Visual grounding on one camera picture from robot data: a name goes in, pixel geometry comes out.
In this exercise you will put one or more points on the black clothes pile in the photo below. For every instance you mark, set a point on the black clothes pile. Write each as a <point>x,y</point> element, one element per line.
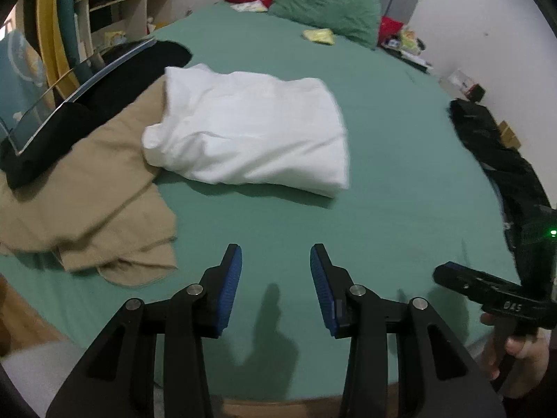
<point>527,214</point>

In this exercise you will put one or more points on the snack bag on books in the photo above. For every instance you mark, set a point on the snack bag on books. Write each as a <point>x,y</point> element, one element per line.
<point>409,41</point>

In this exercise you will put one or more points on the green bed sheet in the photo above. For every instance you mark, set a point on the green bed sheet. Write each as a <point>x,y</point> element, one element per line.
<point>417,198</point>

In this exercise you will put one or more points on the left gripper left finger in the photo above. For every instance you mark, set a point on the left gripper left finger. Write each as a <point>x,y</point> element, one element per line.
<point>115,375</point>

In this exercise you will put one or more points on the green pillow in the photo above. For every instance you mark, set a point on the green pillow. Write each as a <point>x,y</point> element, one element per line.
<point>356,20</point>

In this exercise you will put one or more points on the person's right hand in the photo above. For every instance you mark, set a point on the person's right hand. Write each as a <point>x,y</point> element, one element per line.
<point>531,354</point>

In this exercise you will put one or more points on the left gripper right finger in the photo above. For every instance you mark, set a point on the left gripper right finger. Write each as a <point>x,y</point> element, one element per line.
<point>437,377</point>

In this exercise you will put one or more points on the yellow curtain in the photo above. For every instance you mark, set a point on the yellow curtain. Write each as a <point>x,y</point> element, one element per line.
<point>59,74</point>

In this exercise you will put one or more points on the brown paper bag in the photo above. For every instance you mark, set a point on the brown paper bag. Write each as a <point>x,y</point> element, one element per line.
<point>508,136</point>

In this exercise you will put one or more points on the white paper near pillow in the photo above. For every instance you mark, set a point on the white paper near pillow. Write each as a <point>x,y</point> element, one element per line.
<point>256,6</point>

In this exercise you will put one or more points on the teal curtain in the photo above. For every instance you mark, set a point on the teal curtain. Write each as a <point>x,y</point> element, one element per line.
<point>65,15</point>

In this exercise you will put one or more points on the white hooded garment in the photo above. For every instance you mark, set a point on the white hooded garment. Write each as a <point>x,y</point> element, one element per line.
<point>250,128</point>

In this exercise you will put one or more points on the stack of books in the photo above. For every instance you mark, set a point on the stack of books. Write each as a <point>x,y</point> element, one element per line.
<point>393,47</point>

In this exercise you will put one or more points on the white bedside cabinet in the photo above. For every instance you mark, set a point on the white bedside cabinet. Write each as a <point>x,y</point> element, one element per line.
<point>457,84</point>

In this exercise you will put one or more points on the beige garment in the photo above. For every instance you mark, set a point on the beige garment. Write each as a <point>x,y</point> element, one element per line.
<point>99,207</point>

